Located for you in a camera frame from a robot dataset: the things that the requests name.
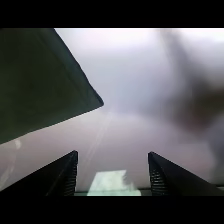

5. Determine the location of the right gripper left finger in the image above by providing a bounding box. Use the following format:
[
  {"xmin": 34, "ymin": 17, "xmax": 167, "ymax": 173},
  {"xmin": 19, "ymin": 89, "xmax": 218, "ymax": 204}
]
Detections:
[{"xmin": 0, "ymin": 150, "xmax": 79, "ymax": 197}]

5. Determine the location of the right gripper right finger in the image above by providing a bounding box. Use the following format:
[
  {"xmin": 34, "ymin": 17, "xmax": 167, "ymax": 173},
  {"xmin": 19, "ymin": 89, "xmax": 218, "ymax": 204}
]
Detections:
[{"xmin": 147, "ymin": 151, "xmax": 224, "ymax": 197}]

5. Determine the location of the dark green garment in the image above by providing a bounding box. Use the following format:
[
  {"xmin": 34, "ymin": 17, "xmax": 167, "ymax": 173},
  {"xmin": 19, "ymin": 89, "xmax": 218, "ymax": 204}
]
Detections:
[{"xmin": 0, "ymin": 27, "xmax": 105, "ymax": 145}]

